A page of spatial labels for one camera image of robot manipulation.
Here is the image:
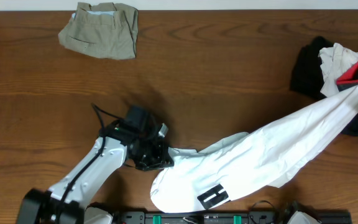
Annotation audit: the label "white t-shirt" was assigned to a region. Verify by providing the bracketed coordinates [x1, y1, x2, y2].
[150, 85, 358, 213]

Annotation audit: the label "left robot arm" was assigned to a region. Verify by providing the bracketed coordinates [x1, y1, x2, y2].
[16, 123, 174, 224]

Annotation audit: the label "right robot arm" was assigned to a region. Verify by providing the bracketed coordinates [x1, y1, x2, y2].
[282, 114, 358, 224]

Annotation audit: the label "white patterned garment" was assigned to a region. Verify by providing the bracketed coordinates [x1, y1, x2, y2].
[318, 43, 358, 97]

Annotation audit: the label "folded khaki shorts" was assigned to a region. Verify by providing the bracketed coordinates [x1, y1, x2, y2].
[58, 2, 139, 60]

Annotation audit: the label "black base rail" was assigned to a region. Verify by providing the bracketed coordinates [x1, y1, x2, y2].
[113, 210, 353, 224]

